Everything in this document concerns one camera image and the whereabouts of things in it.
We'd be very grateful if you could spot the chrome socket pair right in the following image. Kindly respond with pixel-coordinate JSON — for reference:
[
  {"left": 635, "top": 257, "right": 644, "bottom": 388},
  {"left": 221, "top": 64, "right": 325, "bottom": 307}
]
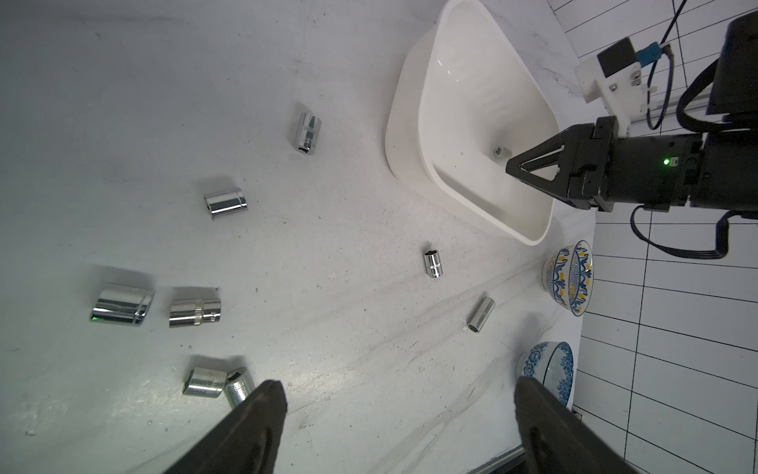
[{"left": 169, "top": 298, "right": 222, "bottom": 328}]

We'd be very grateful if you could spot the blue yellow patterned bowl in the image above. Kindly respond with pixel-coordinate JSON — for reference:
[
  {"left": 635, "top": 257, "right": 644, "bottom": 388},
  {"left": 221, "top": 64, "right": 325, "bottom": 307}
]
[{"left": 540, "top": 240, "right": 594, "bottom": 317}]

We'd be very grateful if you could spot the small chrome socket lower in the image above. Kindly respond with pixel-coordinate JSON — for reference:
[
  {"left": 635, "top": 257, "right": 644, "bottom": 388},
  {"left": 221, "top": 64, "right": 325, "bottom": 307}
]
[{"left": 182, "top": 367, "right": 227, "bottom": 398}]

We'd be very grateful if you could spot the chrome socket pair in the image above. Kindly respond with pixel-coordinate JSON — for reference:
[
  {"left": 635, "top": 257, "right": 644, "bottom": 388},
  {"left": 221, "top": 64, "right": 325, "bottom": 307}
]
[
  {"left": 169, "top": 298, "right": 222, "bottom": 328},
  {"left": 90, "top": 282, "right": 155, "bottom": 326}
]

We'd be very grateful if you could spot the blue white patterned bowl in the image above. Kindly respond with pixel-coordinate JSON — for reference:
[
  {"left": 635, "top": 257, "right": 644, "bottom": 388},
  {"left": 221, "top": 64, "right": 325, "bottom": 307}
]
[{"left": 515, "top": 342, "right": 574, "bottom": 406}]

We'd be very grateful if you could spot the white plastic storage box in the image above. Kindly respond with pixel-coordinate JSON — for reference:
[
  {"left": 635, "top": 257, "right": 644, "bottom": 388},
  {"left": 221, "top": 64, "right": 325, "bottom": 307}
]
[{"left": 385, "top": 1, "right": 559, "bottom": 246}]

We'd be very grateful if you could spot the long chrome socket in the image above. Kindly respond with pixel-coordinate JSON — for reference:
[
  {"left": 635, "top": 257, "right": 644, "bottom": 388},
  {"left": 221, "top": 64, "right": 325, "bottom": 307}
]
[
  {"left": 224, "top": 367, "right": 255, "bottom": 408},
  {"left": 467, "top": 296, "right": 495, "bottom": 333}
]

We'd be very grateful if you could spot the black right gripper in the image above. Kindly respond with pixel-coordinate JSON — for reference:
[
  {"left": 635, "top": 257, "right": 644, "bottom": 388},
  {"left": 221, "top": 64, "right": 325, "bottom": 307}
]
[{"left": 505, "top": 117, "right": 704, "bottom": 213}]

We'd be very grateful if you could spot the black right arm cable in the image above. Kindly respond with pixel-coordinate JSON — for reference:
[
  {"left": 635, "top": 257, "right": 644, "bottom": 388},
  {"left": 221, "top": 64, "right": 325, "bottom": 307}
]
[{"left": 629, "top": 0, "right": 741, "bottom": 260}]

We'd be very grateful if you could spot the short chrome socket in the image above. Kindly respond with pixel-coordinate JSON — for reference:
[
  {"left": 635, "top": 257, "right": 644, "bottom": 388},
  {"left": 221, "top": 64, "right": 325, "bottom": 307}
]
[{"left": 493, "top": 146, "right": 512, "bottom": 160}]

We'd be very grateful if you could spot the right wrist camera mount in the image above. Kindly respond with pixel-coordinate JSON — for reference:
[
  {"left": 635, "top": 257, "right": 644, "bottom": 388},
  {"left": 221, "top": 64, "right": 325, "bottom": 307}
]
[{"left": 574, "top": 38, "right": 663, "bottom": 137}]

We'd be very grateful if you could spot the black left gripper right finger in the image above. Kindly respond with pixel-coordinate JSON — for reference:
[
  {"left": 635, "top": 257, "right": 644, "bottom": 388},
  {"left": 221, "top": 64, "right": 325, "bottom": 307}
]
[{"left": 514, "top": 376, "right": 635, "bottom": 474}]

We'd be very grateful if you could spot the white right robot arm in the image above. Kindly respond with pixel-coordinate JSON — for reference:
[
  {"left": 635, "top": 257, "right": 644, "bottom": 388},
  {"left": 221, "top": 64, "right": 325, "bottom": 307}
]
[{"left": 505, "top": 13, "right": 757, "bottom": 219}]

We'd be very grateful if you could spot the chrome socket pair left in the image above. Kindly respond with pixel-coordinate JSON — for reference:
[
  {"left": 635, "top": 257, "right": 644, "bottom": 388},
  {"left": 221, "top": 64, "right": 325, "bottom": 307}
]
[{"left": 90, "top": 282, "right": 155, "bottom": 326}]

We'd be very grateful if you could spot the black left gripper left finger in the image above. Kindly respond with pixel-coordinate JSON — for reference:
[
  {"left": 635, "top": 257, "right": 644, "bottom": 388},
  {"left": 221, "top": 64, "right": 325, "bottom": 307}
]
[{"left": 167, "top": 380, "right": 287, "bottom": 473}]

